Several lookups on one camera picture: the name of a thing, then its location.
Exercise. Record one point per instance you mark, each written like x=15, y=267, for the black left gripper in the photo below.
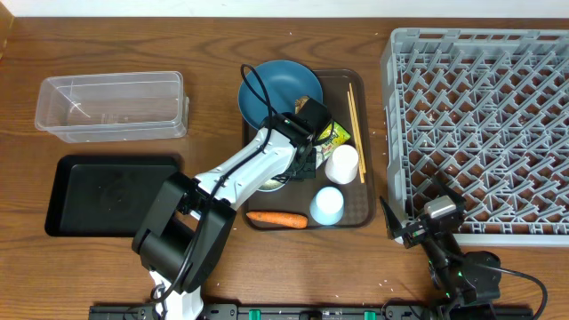
x=311, y=173

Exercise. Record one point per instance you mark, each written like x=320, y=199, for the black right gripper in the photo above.
x=414, y=235

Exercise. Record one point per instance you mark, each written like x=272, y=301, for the dark blue plate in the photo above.
x=286, y=81

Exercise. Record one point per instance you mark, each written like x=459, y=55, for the light blue bowl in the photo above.
x=273, y=185

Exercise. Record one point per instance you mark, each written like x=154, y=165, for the orange carrot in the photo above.
x=285, y=219

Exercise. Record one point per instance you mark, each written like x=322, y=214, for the brown food scrap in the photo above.
x=299, y=103

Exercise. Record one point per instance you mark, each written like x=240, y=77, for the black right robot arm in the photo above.
x=466, y=278

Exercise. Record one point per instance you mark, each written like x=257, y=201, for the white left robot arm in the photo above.
x=183, y=235

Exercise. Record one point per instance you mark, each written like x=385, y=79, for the grey dishwasher rack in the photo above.
x=486, y=112

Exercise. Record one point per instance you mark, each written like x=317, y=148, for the black waste tray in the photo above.
x=106, y=196

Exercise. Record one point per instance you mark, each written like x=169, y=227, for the green snack wrapper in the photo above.
x=332, y=137

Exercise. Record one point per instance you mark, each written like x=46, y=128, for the white plastic cup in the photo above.
x=342, y=165

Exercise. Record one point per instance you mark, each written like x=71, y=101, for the wooden chopstick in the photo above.
x=353, y=98
x=356, y=137

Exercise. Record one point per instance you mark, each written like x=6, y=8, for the brown serving tray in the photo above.
x=359, y=199

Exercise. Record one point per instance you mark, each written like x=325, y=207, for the light blue plastic cup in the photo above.
x=327, y=206

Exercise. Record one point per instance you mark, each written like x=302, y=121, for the clear plastic bin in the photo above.
x=113, y=107

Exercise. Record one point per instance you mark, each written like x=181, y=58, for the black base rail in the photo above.
x=233, y=312

